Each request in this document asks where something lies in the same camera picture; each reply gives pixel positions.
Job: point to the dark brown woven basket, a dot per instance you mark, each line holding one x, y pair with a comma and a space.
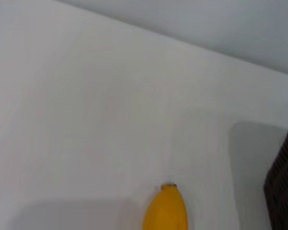
285, 187

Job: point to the yellow banana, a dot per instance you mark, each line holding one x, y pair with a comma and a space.
165, 210

